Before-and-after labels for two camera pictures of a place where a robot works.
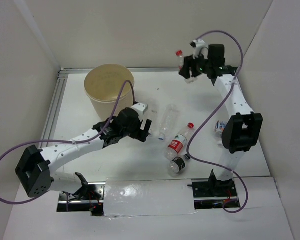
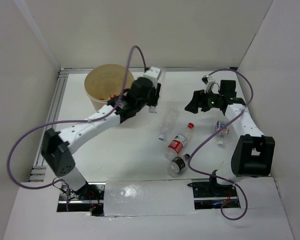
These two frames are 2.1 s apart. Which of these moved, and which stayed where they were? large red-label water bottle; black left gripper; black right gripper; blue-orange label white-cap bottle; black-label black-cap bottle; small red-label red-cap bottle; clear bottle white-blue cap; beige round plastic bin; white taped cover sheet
Moved: small red-label red-cap bottle; black left gripper; black right gripper
Stayed: white taped cover sheet; large red-label water bottle; beige round plastic bin; blue-orange label white-cap bottle; clear bottle white-blue cap; black-label black-cap bottle
